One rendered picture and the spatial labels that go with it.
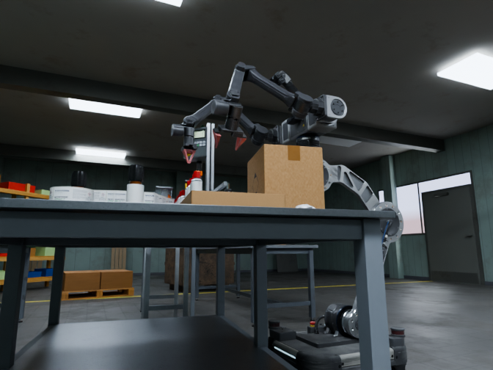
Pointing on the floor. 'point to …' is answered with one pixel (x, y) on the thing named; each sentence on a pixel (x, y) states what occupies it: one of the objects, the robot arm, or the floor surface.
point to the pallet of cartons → (97, 283)
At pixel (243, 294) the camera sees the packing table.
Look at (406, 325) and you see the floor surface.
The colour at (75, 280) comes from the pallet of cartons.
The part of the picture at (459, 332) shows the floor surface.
